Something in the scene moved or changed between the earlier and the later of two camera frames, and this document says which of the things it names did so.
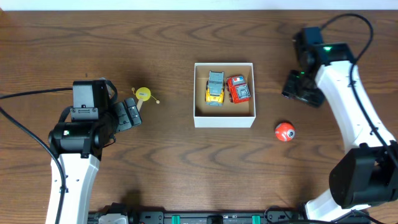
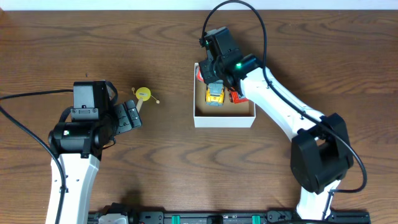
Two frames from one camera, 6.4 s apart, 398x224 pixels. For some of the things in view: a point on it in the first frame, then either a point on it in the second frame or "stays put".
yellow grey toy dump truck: x=215 y=86 stays put
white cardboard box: x=229 y=115 stays put
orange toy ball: x=285 y=131 → x=199 y=74
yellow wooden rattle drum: x=143 y=94 stays put
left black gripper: x=123 y=115 stays put
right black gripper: x=291 y=89 → x=206 y=65
